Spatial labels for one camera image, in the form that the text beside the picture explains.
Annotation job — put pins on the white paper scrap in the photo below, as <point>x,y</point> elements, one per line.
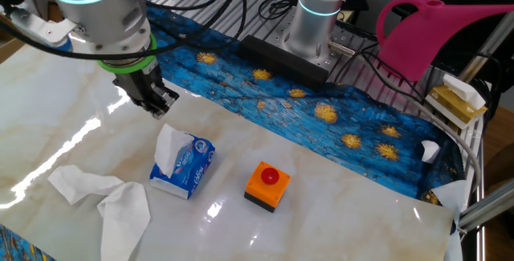
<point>429,152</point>

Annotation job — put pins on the marble pattern mat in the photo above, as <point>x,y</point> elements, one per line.
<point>321,221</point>

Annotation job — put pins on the yellow tissue box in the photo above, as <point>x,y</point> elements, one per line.
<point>454,108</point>

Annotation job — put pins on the pink watering can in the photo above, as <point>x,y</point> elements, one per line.
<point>413,40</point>

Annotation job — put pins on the blue starry tablecloth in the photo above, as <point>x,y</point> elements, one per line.
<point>321,132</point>

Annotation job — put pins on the white facial tissue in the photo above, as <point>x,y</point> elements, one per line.
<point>466,90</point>

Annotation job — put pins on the orange red button box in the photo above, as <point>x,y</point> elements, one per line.
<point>267,186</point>

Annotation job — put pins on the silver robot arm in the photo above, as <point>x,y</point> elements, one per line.
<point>100,12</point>

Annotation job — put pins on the blue tissue pack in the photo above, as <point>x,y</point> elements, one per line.
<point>192,164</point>

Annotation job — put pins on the aluminium frame post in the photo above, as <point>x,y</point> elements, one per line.
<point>488,44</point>
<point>486,206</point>

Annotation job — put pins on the white paper napkin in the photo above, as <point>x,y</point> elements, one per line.
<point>170,148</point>
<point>80,182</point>
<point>124,217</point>

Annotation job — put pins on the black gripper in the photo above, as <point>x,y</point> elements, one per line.
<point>138,84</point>

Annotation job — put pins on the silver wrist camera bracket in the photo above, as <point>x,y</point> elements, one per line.
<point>44,28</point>

